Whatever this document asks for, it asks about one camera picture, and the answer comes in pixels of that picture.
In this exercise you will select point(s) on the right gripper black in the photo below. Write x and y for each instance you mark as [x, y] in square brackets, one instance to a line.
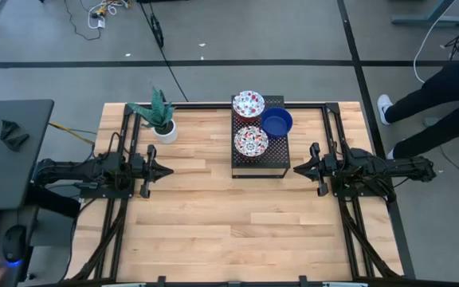
[325, 169]

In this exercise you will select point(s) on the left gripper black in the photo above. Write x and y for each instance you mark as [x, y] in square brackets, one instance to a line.
[143, 169]

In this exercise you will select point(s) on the blue mini bowl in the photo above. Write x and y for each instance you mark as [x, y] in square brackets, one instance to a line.
[276, 123]

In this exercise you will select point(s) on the geometric pattern mini bowl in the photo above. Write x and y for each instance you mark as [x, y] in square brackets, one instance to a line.
[251, 140]

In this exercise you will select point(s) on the floral pattern mini bowl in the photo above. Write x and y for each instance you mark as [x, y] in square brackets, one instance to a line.
[248, 103]

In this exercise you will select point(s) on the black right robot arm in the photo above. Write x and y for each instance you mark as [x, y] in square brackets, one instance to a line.
[373, 165]

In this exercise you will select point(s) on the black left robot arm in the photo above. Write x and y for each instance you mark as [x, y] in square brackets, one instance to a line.
[70, 169]

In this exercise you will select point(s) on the black perforated metal rack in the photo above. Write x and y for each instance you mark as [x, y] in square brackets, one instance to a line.
[278, 156]

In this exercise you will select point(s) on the white plant pot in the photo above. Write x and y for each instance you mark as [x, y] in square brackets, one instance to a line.
[167, 135]

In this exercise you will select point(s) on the green snake plant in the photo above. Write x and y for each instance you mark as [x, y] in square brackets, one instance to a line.
[155, 109]

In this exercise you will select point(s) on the white shoe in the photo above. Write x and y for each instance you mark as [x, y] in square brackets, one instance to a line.
[384, 107]
[391, 154]

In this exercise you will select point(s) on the black equipment box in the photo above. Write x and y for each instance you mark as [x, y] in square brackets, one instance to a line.
[54, 202]

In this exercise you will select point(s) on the black triangular printed part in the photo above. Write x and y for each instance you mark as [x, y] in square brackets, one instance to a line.
[8, 128]
[17, 142]

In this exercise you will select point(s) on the person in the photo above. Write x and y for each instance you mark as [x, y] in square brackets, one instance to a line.
[444, 89]

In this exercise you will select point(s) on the black computer mouse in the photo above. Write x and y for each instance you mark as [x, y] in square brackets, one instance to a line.
[14, 243]

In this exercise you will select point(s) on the blue-grey table foot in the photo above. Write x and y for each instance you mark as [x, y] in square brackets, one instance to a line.
[428, 20]

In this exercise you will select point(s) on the black aluminium table frame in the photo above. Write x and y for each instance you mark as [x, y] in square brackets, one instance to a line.
[197, 105]

